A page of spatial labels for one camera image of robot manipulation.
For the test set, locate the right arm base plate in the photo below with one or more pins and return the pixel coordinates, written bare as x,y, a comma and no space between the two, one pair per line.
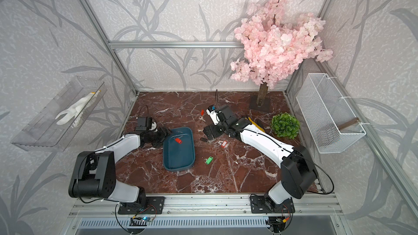
263,204

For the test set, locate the aluminium front rail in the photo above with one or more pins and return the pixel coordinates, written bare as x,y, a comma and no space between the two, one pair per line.
213,205

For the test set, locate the clear acrylic wall shelf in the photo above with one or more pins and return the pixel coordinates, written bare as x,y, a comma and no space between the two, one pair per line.
42,133

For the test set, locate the white wire mesh basket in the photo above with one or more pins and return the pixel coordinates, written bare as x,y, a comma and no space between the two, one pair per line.
322,103

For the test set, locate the green key tag with key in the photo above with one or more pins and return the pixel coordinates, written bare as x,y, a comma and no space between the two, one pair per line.
209,160

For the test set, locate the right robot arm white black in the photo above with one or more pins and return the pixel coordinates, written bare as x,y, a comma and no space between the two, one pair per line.
298,172

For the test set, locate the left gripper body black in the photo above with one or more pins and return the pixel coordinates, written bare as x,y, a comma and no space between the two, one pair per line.
156,137

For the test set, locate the yellow black work glove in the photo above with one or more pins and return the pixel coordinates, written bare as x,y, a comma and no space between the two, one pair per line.
254,126

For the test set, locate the brush with wooden handle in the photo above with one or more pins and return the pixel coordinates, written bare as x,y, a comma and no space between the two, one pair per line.
330,133

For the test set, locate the pink blossom artificial tree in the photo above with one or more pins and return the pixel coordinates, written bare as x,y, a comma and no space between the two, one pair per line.
273,50

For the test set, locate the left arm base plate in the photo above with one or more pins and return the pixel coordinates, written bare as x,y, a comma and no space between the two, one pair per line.
153,205

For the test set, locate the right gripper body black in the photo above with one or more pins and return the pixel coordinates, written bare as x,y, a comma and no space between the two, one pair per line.
215,130

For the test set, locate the green artificial plant ball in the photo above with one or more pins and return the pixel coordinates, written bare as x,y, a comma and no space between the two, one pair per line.
285,125

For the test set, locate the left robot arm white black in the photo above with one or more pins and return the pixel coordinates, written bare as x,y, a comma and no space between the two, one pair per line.
94,174

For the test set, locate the white glove on shelf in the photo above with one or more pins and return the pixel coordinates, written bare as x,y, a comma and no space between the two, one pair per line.
78,110

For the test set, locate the teal plastic storage box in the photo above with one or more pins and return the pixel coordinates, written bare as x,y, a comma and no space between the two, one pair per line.
179,157

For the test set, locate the left circuit board with wires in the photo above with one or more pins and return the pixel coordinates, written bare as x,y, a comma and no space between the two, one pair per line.
136,221

